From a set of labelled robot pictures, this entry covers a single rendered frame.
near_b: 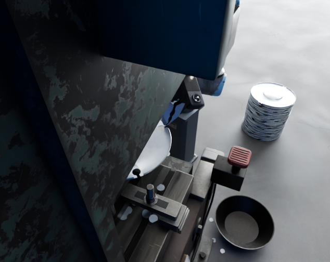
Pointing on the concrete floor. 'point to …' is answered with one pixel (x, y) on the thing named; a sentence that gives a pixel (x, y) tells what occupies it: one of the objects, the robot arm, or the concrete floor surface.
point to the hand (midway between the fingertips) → (167, 123)
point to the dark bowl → (244, 222)
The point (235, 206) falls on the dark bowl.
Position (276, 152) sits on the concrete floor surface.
